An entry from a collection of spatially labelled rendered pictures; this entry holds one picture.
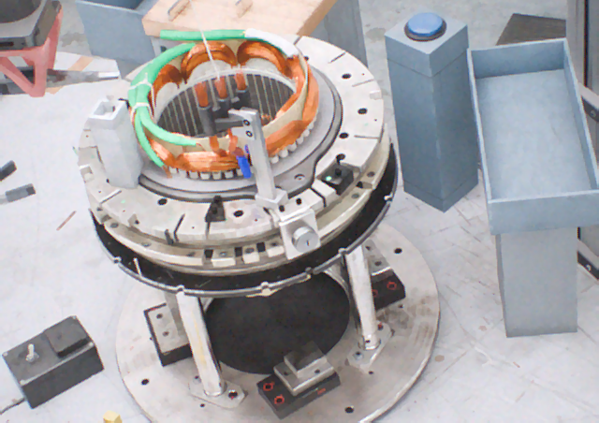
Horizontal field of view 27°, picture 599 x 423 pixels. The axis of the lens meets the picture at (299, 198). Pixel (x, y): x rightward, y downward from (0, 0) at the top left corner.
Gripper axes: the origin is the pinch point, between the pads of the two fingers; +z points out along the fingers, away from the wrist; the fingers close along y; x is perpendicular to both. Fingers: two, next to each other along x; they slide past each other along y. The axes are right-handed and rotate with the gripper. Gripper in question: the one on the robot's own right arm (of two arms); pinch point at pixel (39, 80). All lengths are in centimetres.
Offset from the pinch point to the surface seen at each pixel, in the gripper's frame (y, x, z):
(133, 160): 8.0, 10.7, 4.2
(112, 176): 8.7, 8.4, 5.6
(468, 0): -181, 33, 116
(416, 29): -22.5, 36.1, 11.9
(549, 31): -164, 53, 114
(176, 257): 15.2, 15.1, 10.6
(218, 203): 12.3, 19.7, 6.2
